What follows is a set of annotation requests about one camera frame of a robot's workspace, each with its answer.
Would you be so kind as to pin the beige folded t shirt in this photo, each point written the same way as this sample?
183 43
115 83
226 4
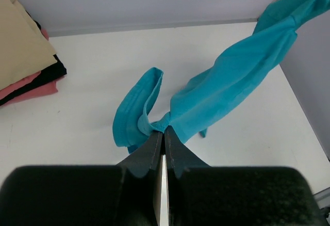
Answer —
24 49

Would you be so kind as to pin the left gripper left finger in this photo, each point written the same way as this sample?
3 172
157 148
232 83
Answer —
145 158

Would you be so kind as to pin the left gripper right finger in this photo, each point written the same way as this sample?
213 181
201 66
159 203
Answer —
179 157

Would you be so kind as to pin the pink folded t shirt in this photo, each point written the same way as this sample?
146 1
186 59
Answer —
38 89

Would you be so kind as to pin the black folded t shirt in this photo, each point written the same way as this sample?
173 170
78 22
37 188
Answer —
43 79

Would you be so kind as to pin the teal t shirt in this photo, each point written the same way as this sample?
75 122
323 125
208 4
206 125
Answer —
210 95

